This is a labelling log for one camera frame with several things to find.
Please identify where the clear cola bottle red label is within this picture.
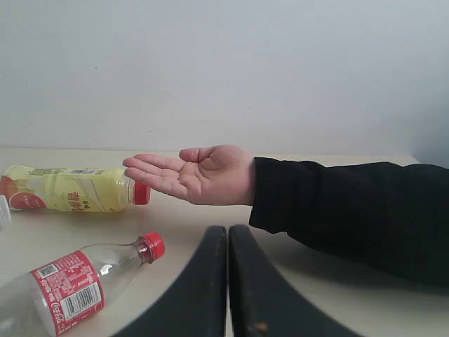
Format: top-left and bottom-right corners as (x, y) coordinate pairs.
(1, 232), (165, 336)

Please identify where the clear bottle floral white label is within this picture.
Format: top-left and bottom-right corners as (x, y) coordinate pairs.
(0, 194), (12, 227)

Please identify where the open bare human hand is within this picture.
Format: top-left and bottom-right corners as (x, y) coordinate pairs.
(123, 145), (255, 206)

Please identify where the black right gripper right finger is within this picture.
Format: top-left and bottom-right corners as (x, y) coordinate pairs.
(228, 225), (358, 337)

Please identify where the yellow juice bottle red cap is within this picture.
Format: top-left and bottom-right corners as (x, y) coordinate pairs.
(1, 165), (150, 213)

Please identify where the black sleeved forearm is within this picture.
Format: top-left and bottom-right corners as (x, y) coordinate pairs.
(250, 157), (448, 287)

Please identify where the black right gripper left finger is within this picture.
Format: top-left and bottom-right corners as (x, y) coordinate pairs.
(115, 226), (227, 337)

